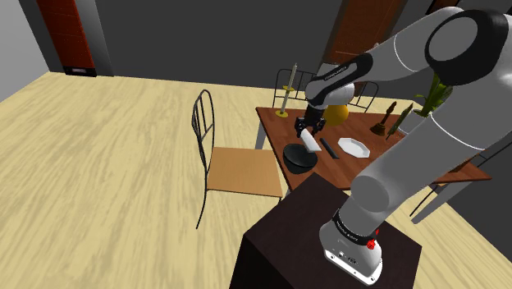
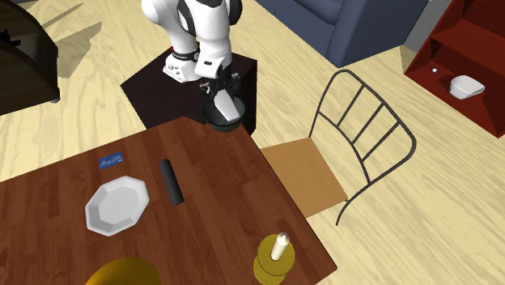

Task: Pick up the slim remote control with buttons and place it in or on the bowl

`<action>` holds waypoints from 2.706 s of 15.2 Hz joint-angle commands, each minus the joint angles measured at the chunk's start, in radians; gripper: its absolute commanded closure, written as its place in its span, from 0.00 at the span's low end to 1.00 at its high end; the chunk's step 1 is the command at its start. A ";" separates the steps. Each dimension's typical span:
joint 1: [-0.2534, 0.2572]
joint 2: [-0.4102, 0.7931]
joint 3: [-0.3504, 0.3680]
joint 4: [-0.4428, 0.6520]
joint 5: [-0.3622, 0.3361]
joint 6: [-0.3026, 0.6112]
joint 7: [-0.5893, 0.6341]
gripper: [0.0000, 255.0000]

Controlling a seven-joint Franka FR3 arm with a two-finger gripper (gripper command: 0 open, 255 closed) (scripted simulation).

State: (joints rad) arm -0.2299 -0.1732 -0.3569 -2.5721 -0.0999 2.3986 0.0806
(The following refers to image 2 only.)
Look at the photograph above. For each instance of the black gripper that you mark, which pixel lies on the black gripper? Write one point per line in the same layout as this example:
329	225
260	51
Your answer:
225	82

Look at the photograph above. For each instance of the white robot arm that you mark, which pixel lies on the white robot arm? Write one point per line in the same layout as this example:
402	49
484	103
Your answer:
213	35

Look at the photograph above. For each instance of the dark robot stand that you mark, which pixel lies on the dark robot stand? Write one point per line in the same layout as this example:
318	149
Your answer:
157	92

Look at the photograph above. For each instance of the brown wooden table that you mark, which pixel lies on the brown wooden table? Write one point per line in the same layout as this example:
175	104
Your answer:
221	185

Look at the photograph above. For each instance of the black cylinder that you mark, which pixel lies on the black cylinder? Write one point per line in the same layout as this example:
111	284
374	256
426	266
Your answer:
171	182

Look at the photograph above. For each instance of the blue card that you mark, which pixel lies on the blue card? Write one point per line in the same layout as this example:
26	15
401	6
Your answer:
111	160

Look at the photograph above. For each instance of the blue sofa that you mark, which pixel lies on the blue sofa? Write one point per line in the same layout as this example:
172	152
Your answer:
355	27

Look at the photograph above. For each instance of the white octagonal plate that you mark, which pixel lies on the white octagonal plate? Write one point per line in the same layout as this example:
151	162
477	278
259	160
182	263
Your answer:
116	205

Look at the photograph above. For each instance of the white candle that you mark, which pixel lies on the white candle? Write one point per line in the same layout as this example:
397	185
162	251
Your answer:
279	246

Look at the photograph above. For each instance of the dark wooden cabinet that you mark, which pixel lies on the dark wooden cabinet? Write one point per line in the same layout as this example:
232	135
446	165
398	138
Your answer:
23	71

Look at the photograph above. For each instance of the yellow round object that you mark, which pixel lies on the yellow round object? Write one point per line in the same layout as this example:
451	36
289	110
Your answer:
126	273

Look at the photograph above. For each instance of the red wooden shelf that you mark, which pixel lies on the red wooden shelf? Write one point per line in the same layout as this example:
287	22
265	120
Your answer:
477	35

